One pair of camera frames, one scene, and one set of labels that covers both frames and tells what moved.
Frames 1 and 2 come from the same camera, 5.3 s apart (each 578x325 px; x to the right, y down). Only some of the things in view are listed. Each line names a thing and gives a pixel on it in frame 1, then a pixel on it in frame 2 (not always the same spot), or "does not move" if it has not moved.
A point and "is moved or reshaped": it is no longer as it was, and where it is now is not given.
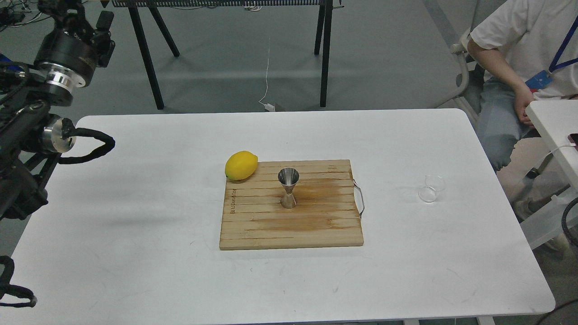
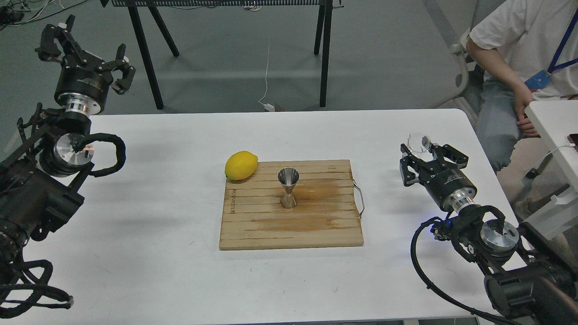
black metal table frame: (324, 11) does not move
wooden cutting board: (327, 213) does not move
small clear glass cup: (433, 183) is moved or reshaped
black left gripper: (68, 55) to (84, 78)
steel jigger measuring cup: (289, 177) does not move
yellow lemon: (241, 165) does not move
